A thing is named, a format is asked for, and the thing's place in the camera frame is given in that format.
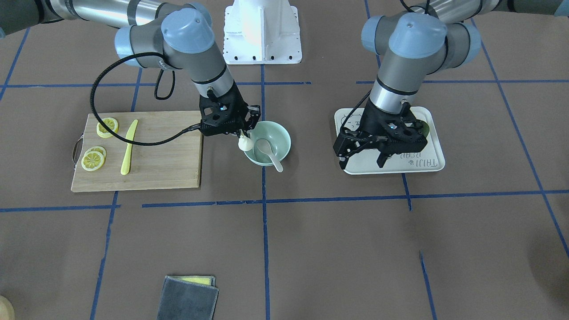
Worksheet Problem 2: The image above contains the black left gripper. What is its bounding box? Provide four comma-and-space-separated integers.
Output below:
333, 101, 427, 170

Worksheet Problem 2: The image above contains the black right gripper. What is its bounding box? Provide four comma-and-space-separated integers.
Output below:
199, 84, 261, 139

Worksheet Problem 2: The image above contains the white ceramic spoon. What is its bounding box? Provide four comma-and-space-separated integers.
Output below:
256, 139, 283, 172

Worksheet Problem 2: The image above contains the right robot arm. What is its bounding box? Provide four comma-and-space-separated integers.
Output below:
0, 0, 260, 138

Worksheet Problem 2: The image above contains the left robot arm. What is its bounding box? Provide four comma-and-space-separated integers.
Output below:
333, 0, 569, 169

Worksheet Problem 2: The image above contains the light green bowl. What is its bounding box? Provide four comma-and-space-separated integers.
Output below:
244, 121, 292, 166

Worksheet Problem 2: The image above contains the green avocado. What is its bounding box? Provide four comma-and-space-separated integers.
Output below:
418, 120, 429, 139

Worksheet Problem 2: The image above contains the white bear tray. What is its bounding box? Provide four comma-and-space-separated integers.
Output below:
344, 107, 445, 176

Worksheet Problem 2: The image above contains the bamboo cutting board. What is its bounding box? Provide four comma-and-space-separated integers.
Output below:
71, 111, 203, 192

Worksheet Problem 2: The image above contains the yellow plastic knife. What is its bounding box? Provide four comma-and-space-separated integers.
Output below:
120, 119, 138, 176

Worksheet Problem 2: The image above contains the lemon slice top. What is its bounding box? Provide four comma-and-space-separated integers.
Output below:
96, 117, 120, 138

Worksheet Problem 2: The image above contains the lemon slice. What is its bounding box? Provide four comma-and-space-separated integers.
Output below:
96, 117, 120, 138
80, 151, 105, 172

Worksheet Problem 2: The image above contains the lemon slice underneath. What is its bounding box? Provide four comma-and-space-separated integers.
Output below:
86, 146, 107, 158

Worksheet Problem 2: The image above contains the lemon slice upper front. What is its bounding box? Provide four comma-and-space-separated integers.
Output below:
80, 151, 105, 172

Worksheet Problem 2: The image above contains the yellow cloth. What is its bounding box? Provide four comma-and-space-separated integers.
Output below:
178, 276, 216, 286

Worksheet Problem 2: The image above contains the grey folded cloth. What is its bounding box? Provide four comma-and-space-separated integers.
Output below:
157, 275, 219, 320

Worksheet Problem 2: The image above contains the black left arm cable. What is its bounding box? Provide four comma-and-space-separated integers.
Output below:
340, 90, 372, 133

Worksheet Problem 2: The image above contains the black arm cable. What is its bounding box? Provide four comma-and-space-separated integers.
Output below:
90, 53, 205, 147
340, 90, 372, 133

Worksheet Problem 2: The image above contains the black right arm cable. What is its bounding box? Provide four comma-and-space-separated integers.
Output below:
90, 53, 205, 147

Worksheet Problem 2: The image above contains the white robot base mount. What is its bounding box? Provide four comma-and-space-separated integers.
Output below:
222, 0, 303, 65

